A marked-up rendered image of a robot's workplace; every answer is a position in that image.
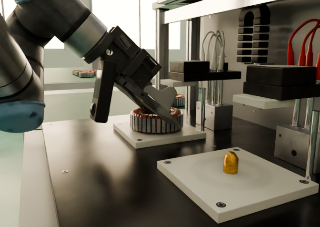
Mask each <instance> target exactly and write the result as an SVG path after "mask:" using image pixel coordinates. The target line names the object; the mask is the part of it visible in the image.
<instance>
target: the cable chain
mask: <svg viewBox="0 0 320 227"><path fill-rule="evenodd" d="M269 18H270V10H269V8H268V6H267V5H266V4H264V5H259V6H255V7H250V8H245V9H242V10H241V12H240V15H239V20H240V21H239V27H246V28H239V29H238V34H253V32H257V33H266V32H269V31H270V27H269V26H263V25H269V24H270V19H269ZM253 24H254V25H260V26H254V27H253V28H248V27H252V26H253ZM268 39H269V34H253V35H239V36H238V41H252V40H257V42H253V43H252V42H238V45H237V48H252V47H253V48H268V45H269V42H265V41H264V40H268ZM251 54H252V55H268V50H237V55H251ZM237 62H239V64H254V65H274V63H267V57H237Z"/></svg>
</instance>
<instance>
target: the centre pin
mask: <svg viewBox="0 0 320 227"><path fill-rule="evenodd" d="M238 165H239V158H238V157H237V155H236V154H235V152H233V151H229V152H227V154H226V155H225V156H224V160H223V172H225V173H227V174H230V175H234V174H237V173H238Z"/></svg>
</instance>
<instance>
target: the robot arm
mask: <svg viewBox="0 0 320 227"><path fill-rule="evenodd" d="M14 2H15V3H16V4H17V5H16V7H15V9H14V10H13V11H12V13H11V14H10V15H9V16H8V18H7V19H6V20H4V18H3V16H2V14H1V13H0V130H1V131H4V132H8V133H24V132H30V131H33V130H35V129H37V128H38V127H40V126H41V125H42V123H43V120H44V108H45V107H46V104H45V103H44V47H45V46H46V45H47V44H48V43H49V42H50V41H51V40H52V39H53V37H54V36H55V37H56V38H57V39H58V40H60V41H61V42H62V43H63V44H65V45H66V46H67V47H68V48H69V49H70V50H71V51H73V52H74V53H75V54H76V55H77V56H78V57H79V58H83V60H84V61H85V62H86V63H87V64H90V63H92V62H93V61H95V60H96V59H97V58H98V57H99V59H100V61H99V63H98V69H97V75H96V81H95V87H94V93H93V98H92V105H91V106H90V118H91V119H92V120H94V121H95V122H97V123H106V122H107V121H108V117H109V113H110V103H111V98H112V92H113V86H115V87H116V88H118V89H119V90H120V91H121V92H122V93H124V94H125V95H126V96H127V97H129V98H130V99H131V100H132V101H133V102H134V103H135V104H136V105H137V106H138V107H140V108H141V107H148V108H149V109H151V110H152V111H153V112H154V113H155V114H156V115H157V116H159V117H160V118H161V119H163V120H164V121H165V122H166V123H168V124H175V125H178V124H179V121H178V120H177V119H175V118H174V117H173V116H172V115H171V114H170V113H169V112H170V109H171V107H172V105H173V102H174V100H175V98H176V95H177V91H176V89H175V88H173V87H171V86H169V87H167V88H165V89H163V90H158V89H156V88H155V87H154V86H152V82H150V81H151V80H152V78H153V77H154V76H155V75H156V74H157V73H158V71H159V70H160V69H161V68H162V67H161V66H160V65H159V64H158V63H157V62H156V60H155V59H154V58H153V57H152V56H151V55H150V54H149V53H148V52H147V51H146V50H145V49H144V48H140V47H139V46H138V45H137V44H136V43H135V42H134V41H133V40H132V39H131V38H130V37H129V36H128V35H127V34H126V33H125V32H124V31H123V30H122V29H121V28H120V27H119V26H118V25H116V27H114V26H113V27H112V28H111V29H110V30H109V31H108V27H107V26H106V25H105V24H104V23H103V22H102V21H101V20H100V19H99V18H98V17H97V16H96V15H95V14H94V13H93V12H91V11H90V10H89V9H88V8H87V7H86V6H85V5H84V4H83V3H82V2H81V1H80V0H14ZM107 31H108V32H107ZM107 49H108V50H109V54H107V53H106V50H107ZM153 61H154V62H155V63H156V64H155V63H154V62H153ZM148 95H149V96H148ZM150 96H151V97H152V98H153V99H154V100H153V99H152V98H151V97H150Z"/></svg>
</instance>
